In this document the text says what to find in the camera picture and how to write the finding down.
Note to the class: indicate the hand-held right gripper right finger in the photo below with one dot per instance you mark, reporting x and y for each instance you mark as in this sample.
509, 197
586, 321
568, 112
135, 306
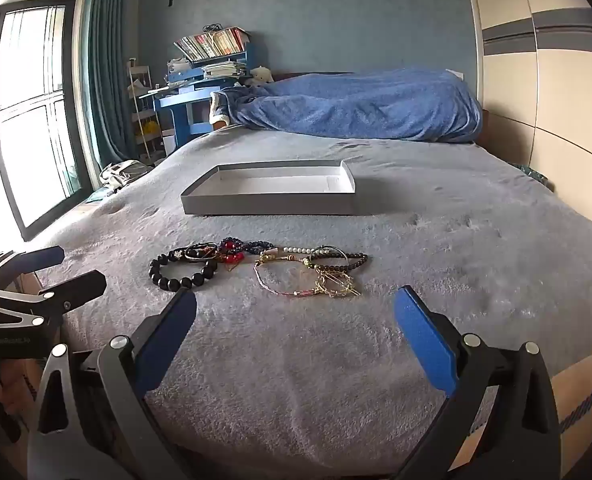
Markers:
426, 345

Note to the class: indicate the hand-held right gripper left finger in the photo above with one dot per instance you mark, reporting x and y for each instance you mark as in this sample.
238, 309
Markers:
165, 345

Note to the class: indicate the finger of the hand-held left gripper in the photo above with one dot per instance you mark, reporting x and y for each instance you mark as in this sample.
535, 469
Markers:
43, 256
78, 287

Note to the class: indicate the thin silver bangle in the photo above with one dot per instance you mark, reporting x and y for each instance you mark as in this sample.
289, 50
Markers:
336, 249

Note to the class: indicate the small gold silver bar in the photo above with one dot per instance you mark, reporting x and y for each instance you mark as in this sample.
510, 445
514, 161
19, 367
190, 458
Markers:
296, 249

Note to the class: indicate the grey cardboard box tray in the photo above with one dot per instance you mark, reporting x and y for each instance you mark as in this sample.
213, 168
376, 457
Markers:
276, 201

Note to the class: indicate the person's left hand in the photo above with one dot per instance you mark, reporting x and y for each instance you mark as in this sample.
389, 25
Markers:
8, 385

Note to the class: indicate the light grey bag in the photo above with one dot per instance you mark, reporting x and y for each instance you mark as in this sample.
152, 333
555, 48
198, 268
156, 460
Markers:
123, 172

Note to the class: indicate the black framed window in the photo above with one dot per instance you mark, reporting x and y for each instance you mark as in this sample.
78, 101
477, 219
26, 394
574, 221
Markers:
30, 110

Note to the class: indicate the yellow item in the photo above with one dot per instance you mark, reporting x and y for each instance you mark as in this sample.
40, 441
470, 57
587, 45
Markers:
150, 130

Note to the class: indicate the teal curtain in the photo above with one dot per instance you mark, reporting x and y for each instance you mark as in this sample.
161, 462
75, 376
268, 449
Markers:
105, 85

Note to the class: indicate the teal patterned cloth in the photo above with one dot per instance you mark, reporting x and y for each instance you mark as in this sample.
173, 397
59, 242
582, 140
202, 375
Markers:
531, 172

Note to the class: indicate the blue pillow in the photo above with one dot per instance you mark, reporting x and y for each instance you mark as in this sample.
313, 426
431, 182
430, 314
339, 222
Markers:
366, 105

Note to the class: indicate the stack of papers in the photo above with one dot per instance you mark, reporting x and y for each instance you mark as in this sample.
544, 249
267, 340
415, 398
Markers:
223, 69

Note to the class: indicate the row of books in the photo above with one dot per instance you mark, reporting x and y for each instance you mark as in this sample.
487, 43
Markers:
210, 42

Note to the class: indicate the white plush toy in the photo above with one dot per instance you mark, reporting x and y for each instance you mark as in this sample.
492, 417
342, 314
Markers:
262, 75

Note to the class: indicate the cream wardrobe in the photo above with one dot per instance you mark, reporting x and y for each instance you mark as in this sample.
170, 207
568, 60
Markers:
551, 85

